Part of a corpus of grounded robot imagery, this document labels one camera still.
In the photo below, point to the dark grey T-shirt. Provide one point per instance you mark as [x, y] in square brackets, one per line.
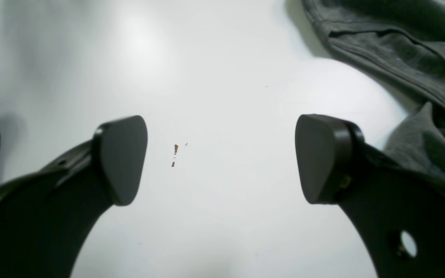
[402, 42]

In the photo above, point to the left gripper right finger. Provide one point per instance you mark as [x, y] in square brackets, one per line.
[398, 213]

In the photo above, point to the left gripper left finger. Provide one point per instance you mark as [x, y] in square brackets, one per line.
[46, 216]

